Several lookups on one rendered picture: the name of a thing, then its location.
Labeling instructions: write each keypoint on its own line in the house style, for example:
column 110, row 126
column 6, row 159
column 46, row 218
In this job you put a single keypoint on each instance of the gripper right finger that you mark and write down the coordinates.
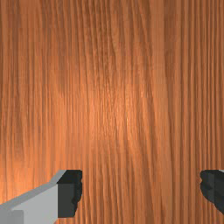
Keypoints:
column 214, row 186

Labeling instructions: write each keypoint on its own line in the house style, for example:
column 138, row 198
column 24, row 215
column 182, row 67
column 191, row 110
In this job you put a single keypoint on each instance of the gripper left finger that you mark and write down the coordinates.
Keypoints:
column 43, row 201

